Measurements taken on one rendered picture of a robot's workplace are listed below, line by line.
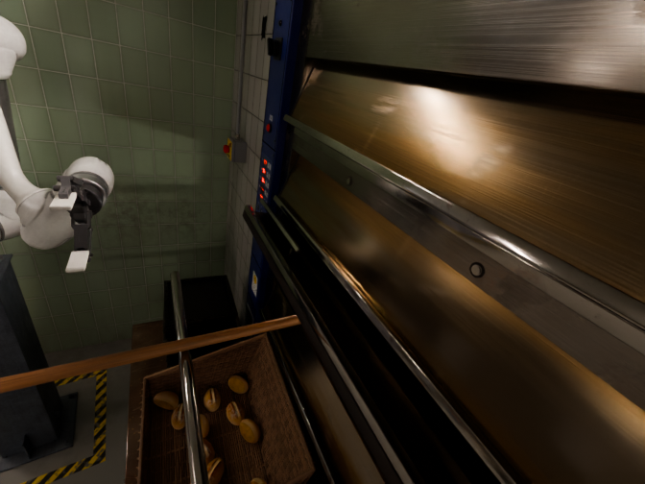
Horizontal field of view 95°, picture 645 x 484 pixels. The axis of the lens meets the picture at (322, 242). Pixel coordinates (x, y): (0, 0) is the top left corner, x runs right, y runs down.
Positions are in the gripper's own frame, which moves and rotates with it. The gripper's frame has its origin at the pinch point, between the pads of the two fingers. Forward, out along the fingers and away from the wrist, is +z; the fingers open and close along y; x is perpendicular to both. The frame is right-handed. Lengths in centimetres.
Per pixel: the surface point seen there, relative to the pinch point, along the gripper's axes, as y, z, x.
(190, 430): 31.0, 27.3, -18.1
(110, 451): 148, -41, 13
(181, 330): 30.9, -0.5, -19.0
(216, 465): 84, 13, -27
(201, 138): 6, -117, -40
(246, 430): 85, 5, -39
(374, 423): 5, 50, -40
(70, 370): 28.2, 7.3, 3.3
